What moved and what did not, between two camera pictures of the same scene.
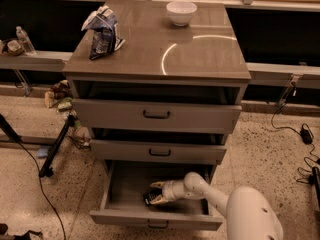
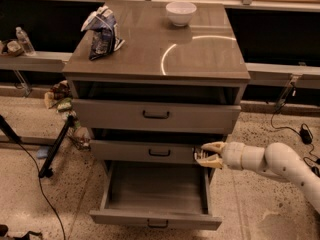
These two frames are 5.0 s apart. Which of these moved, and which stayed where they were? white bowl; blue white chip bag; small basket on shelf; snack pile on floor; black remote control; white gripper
Moved: black remote control; white gripper
Stayed: blue white chip bag; snack pile on floor; small basket on shelf; white bowl
